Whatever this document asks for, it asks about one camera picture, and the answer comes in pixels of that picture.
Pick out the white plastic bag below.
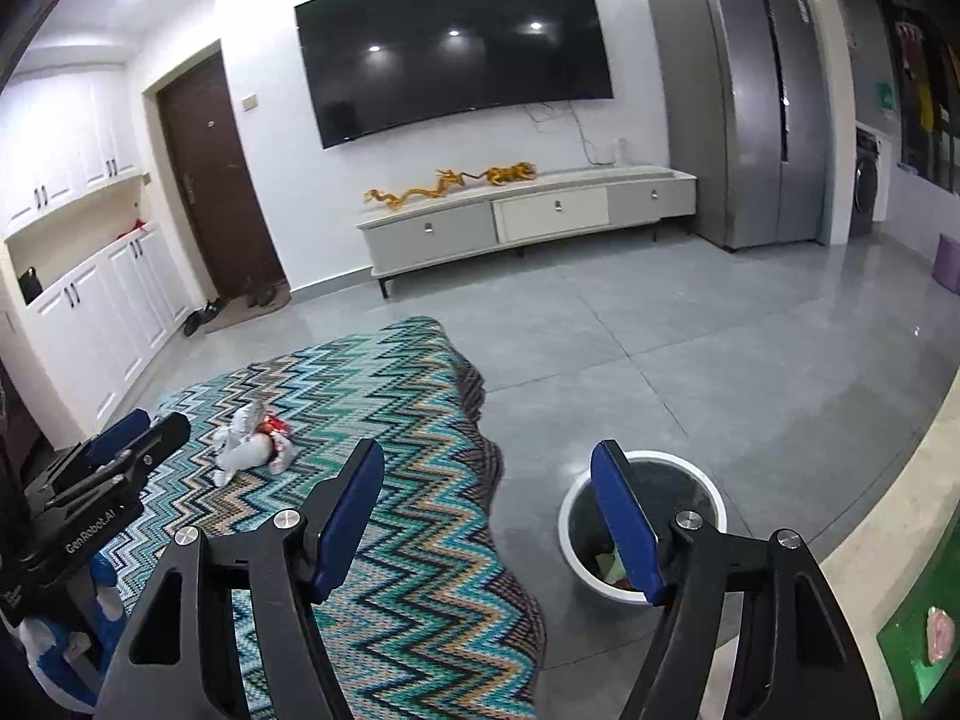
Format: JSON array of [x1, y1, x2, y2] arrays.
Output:
[[213, 400, 298, 488]]

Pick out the white rimmed trash bin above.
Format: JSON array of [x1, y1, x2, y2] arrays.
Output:
[[556, 450, 729, 608]]

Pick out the green tray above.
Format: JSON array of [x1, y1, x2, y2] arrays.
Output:
[[877, 548, 958, 718]]

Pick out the beige coffee table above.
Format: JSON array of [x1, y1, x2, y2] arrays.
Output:
[[704, 358, 960, 720]]

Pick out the pink object in tray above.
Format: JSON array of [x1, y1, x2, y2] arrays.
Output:
[[924, 606, 955, 667]]

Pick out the white shoe cabinet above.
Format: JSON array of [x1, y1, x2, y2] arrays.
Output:
[[2, 65, 192, 447]]

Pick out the black shoes pair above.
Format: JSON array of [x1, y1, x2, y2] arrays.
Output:
[[182, 298, 226, 338]]

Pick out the brown door mat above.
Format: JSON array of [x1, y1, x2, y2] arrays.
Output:
[[202, 281, 290, 333]]

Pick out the dark brown entrance door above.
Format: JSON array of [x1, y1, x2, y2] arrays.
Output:
[[158, 54, 285, 305]]

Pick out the zigzag patterned blanket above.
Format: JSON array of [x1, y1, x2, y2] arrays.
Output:
[[106, 316, 547, 718]]

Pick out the grey white tv cabinet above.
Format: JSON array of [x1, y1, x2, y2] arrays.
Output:
[[358, 166, 697, 294]]

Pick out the purple stool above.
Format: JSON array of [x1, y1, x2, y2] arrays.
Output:
[[931, 234, 960, 294]]

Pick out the washing machine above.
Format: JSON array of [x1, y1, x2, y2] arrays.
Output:
[[850, 128, 882, 239]]

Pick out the golden dragon ornament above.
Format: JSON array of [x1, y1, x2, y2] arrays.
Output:
[[364, 161, 537, 210]]

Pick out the silver double door refrigerator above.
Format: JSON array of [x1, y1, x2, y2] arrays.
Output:
[[647, 0, 832, 250]]

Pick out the black wall television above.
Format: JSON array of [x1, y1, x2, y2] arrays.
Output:
[[295, 0, 613, 148]]

